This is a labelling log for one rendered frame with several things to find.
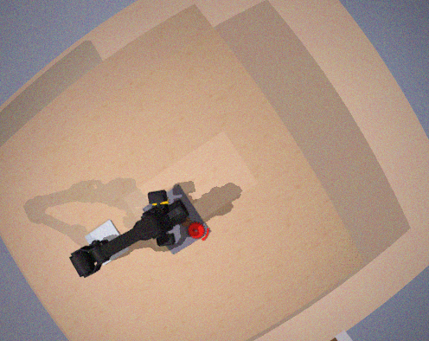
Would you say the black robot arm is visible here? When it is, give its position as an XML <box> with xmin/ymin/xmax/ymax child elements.
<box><xmin>69</xmin><ymin>199</ymin><xmax>189</xmax><ymax>278</ymax></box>

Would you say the brown gear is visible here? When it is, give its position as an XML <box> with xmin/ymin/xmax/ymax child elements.
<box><xmin>182</xmin><ymin>217</ymin><xmax>191</xmax><ymax>227</ymax></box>

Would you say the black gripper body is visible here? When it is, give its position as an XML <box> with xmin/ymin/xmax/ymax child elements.
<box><xmin>147</xmin><ymin>190</ymin><xmax>176</xmax><ymax>247</ymax></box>

